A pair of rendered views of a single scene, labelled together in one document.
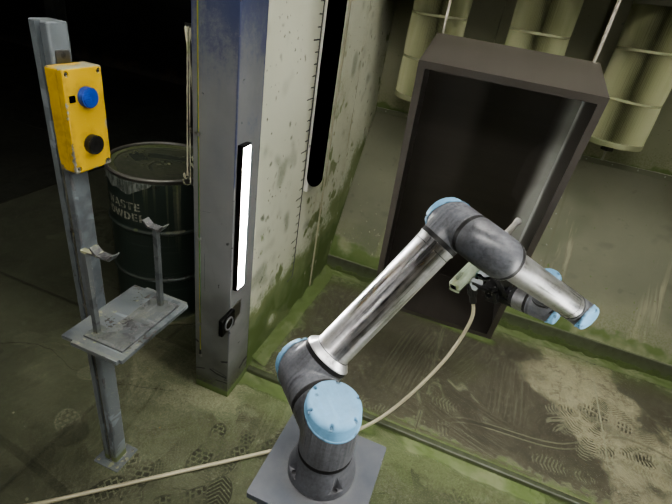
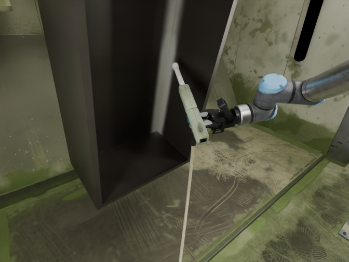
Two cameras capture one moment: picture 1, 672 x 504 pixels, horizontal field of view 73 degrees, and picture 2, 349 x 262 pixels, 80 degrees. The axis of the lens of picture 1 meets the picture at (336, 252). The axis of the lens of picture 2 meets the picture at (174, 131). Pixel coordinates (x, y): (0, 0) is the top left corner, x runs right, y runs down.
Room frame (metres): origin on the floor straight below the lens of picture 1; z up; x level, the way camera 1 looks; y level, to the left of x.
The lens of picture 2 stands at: (1.22, 0.12, 1.26)
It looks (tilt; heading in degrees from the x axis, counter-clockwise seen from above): 29 degrees down; 305
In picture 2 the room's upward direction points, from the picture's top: 2 degrees clockwise
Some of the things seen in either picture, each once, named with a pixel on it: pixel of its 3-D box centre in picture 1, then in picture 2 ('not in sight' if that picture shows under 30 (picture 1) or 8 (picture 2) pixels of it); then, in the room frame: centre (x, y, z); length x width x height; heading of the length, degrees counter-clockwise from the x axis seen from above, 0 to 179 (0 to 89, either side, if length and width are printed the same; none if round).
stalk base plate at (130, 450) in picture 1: (116, 454); not in sight; (1.14, 0.76, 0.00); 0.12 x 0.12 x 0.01; 74
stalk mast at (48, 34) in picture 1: (91, 297); not in sight; (1.14, 0.76, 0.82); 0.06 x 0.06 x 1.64; 74
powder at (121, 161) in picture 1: (163, 162); not in sight; (2.24, 0.98, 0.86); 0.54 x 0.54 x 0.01
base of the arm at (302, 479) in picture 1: (323, 457); not in sight; (0.80, -0.06, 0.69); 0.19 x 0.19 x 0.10
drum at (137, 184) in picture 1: (167, 232); not in sight; (2.24, 0.98, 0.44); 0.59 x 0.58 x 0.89; 55
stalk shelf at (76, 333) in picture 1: (129, 320); not in sight; (1.11, 0.62, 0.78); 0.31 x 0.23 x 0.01; 164
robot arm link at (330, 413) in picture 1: (329, 421); not in sight; (0.81, -0.06, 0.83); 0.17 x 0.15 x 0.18; 29
